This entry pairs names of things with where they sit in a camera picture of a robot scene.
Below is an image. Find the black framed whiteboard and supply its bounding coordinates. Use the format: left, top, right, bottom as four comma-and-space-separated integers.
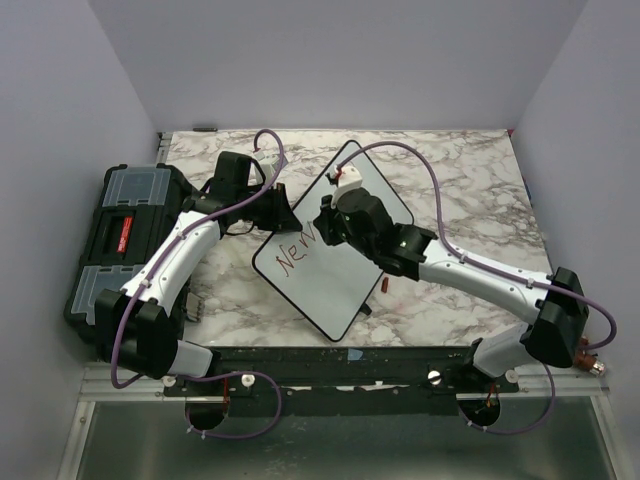
252, 140, 382, 342

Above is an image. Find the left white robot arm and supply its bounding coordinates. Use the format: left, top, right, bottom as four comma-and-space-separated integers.
95, 151, 302, 395

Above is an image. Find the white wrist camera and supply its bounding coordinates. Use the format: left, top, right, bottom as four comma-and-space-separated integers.
254, 151, 288, 180
326, 165, 363, 197

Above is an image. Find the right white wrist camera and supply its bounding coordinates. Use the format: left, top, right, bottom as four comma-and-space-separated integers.
326, 165, 363, 197

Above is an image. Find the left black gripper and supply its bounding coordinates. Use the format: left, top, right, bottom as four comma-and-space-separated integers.
237, 183, 302, 232

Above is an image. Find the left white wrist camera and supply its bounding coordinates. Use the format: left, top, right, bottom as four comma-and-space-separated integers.
254, 151, 288, 180

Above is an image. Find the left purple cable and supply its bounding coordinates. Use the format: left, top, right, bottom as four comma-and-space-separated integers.
109, 128, 286, 441

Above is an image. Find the brown pipe valve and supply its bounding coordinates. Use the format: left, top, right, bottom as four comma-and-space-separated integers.
573, 337, 606, 377

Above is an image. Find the black mounting rail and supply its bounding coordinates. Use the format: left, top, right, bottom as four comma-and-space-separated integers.
164, 347, 518, 418

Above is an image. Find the black plastic toolbox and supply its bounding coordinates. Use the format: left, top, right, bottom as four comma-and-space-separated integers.
64, 164, 196, 344

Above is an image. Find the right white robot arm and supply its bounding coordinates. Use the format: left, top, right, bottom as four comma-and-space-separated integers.
313, 188, 589, 392

